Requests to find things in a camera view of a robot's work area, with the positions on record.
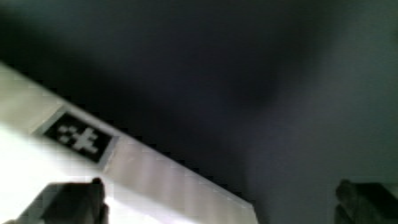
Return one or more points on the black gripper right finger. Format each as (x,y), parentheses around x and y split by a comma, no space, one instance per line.
(366,203)

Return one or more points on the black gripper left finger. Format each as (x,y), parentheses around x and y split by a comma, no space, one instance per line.
(67,204)

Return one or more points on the white square tabletop panel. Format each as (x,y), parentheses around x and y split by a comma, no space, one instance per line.
(62,147)

